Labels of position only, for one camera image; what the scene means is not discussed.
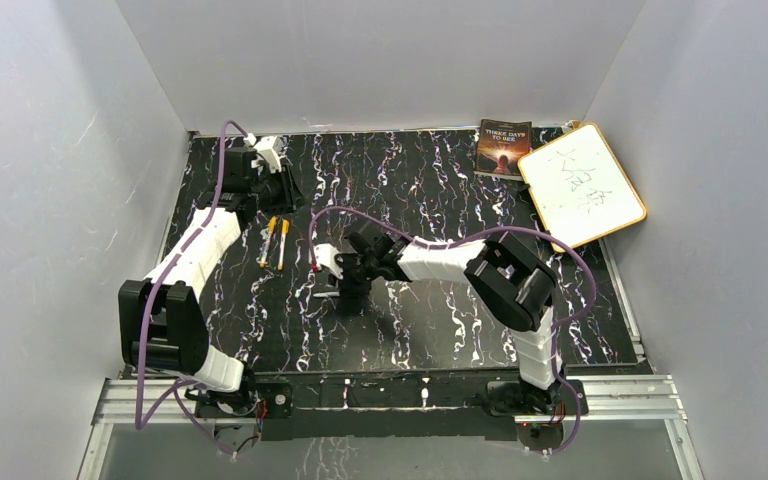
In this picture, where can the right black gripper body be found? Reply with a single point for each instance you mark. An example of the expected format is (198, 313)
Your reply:
(358, 273)

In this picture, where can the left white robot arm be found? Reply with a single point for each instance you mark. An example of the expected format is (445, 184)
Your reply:
(161, 323)

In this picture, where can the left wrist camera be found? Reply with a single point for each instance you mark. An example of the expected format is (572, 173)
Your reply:
(268, 151)

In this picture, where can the whiteboard with wooden frame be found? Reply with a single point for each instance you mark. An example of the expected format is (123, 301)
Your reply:
(579, 188)

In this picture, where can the white marker pen yellow end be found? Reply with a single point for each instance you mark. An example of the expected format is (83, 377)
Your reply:
(285, 225)

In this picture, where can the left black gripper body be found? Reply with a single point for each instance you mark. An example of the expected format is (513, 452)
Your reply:
(268, 191)

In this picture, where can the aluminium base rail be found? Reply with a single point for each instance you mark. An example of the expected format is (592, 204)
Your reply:
(635, 429)

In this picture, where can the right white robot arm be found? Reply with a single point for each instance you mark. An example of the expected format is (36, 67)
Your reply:
(513, 283)

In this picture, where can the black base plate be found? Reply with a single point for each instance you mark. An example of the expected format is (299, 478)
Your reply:
(485, 402)

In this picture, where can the dark book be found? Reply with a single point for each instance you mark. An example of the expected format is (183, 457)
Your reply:
(499, 147)

